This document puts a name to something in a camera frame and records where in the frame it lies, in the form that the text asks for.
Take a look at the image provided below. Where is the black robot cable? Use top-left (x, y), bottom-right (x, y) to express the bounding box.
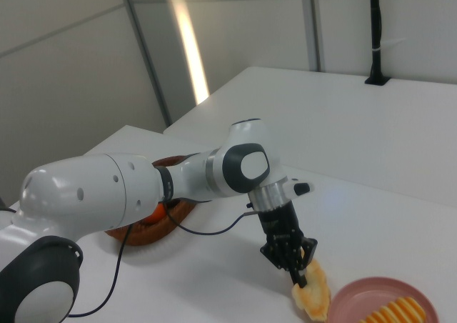
top-left (67, 201), bottom-right (260, 319)

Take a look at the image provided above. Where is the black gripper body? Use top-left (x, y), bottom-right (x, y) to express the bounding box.
top-left (256, 200), bottom-right (305, 247)

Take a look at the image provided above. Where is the orange striped ridged bread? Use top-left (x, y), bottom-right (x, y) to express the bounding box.
top-left (358, 296), bottom-right (428, 323)

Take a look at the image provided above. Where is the pink plate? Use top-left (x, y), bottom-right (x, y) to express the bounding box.
top-left (327, 276), bottom-right (439, 323)

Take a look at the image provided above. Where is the pale leaf-shaped bread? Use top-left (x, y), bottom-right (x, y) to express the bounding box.
top-left (291, 258), bottom-right (332, 322)

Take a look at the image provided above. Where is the black pole stand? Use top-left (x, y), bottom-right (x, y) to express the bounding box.
top-left (363, 0), bottom-right (390, 86)

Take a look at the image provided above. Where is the orange mandarin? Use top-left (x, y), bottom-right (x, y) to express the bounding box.
top-left (142, 203), bottom-right (169, 224)

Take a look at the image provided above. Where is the brown woven basket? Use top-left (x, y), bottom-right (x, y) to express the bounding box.
top-left (103, 154), bottom-right (199, 247)

